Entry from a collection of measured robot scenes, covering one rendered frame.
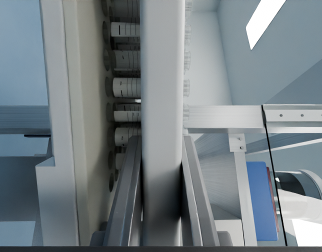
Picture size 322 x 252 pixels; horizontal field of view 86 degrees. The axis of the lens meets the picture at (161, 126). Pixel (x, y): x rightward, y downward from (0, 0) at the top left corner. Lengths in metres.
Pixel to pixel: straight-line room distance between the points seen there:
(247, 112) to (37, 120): 0.51
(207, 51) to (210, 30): 0.78
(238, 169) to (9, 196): 0.70
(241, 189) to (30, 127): 0.54
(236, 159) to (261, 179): 0.10
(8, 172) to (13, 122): 0.27
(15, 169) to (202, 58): 4.78
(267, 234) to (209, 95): 4.06
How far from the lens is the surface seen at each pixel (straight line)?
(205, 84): 4.62
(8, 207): 0.76
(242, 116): 0.47
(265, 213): 0.57
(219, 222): 0.50
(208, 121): 0.43
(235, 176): 0.51
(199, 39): 5.54
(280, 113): 0.51
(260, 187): 0.57
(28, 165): 0.73
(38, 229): 0.60
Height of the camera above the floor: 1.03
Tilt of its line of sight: 2 degrees up
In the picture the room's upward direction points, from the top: 90 degrees clockwise
